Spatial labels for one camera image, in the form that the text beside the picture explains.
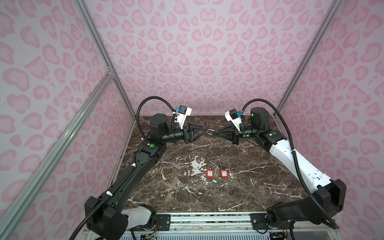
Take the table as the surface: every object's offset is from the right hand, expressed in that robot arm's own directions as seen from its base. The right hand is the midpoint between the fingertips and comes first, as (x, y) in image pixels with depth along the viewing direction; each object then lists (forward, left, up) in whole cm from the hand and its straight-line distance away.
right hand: (219, 132), depth 67 cm
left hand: (-1, +6, +4) cm, 8 cm away
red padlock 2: (-5, -5, -32) cm, 33 cm away
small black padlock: (-1, +4, +2) cm, 4 cm away
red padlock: (-5, +3, -32) cm, 33 cm away
